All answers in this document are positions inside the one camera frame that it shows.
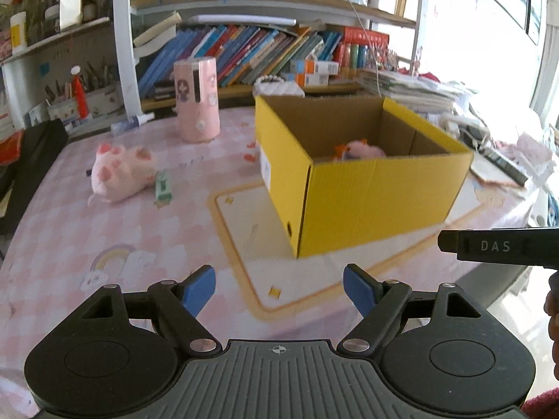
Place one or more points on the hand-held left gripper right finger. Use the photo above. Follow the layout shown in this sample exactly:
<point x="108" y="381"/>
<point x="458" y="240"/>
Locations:
<point x="359" y="290"/>

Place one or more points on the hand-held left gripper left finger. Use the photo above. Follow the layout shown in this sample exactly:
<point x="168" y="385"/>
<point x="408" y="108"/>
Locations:
<point x="198" y="290"/>

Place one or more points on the yellow cardboard box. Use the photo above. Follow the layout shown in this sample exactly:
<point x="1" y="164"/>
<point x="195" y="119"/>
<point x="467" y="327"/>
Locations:
<point x="371" y="200"/>

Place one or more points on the pink plush toy orange trim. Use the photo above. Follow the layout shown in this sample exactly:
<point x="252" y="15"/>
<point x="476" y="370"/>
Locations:
<point x="364" y="150"/>

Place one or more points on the person's right hand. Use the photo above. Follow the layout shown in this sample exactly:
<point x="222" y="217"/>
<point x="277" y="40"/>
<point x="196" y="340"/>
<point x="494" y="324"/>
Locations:
<point x="552" y="310"/>

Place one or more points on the black remote control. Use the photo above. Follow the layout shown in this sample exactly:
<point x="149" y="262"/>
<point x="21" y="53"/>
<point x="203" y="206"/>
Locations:
<point x="506" y="166"/>

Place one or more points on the pink notebook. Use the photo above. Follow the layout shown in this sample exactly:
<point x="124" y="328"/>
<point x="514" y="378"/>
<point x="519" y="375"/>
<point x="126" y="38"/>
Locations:
<point x="489" y="170"/>

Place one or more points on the pink checked tablecloth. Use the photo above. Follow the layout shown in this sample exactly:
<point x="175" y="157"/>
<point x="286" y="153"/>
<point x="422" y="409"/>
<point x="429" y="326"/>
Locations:
<point x="109" y="235"/>

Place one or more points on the small green packet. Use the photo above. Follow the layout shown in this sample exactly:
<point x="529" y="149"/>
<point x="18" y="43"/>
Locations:
<point x="163" y="187"/>

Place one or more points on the white power strip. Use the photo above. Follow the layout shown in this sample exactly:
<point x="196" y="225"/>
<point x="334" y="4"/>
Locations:
<point x="458" y="126"/>

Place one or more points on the pink paw plush toy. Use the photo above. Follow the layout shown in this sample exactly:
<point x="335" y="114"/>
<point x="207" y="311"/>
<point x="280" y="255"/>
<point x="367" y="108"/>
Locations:
<point x="120" y="174"/>

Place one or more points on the small spray bottle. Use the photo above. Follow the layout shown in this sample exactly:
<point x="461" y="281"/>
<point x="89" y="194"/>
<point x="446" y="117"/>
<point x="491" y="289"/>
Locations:
<point x="131" y="124"/>

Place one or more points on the pink cylinder humidifier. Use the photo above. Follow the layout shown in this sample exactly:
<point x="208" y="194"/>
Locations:
<point x="196" y="104"/>

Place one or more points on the stack of papers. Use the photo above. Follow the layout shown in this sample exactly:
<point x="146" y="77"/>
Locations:
<point x="410" y="89"/>

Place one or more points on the black case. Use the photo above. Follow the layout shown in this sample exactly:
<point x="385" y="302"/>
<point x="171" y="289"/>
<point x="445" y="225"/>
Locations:
<point x="35" y="161"/>

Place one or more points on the orange and white carton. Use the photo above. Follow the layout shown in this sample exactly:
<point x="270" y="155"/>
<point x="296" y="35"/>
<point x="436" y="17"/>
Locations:
<point x="316" y="67"/>
<point x="312" y="80"/>

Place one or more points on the white quilted handbag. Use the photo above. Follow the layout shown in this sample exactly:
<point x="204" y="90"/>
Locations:
<point x="279" y="88"/>

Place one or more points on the desk organizer with pens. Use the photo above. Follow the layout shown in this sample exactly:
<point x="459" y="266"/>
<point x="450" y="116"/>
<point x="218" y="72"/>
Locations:
<point x="87" y="102"/>

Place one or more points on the red and white marker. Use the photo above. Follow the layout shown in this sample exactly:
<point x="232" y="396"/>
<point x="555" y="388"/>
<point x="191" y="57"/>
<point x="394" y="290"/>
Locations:
<point x="81" y="96"/>

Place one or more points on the cup of coloured pencils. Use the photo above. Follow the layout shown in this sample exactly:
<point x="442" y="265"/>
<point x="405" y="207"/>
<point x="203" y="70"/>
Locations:
<point x="383" y="59"/>

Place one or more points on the long row of leaning books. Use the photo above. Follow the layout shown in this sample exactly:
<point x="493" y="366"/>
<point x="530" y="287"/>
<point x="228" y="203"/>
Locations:
<point x="244" y="52"/>

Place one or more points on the white bookshelf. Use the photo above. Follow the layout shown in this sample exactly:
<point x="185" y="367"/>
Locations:
<point x="126" y="52"/>

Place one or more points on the red boxed dictionary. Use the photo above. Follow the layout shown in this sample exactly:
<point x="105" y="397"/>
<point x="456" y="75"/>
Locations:
<point x="364" y="35"/>

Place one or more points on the white leaning book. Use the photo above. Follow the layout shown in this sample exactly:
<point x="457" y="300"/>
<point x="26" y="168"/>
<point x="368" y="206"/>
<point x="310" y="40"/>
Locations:
<point x="155" y="30"/>

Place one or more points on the white bottle yellow label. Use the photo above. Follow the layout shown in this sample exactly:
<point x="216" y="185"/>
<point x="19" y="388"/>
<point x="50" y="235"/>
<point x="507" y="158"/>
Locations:
<point x="18" y="30"/>

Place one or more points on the small framed wall picture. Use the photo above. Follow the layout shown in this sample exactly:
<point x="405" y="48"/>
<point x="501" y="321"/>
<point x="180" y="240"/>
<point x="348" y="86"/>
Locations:
<point x="535" y="15"/>

